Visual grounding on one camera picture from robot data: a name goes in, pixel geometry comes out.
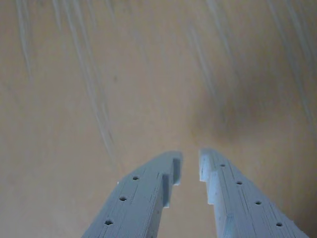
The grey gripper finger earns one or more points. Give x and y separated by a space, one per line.
237 205
138 203

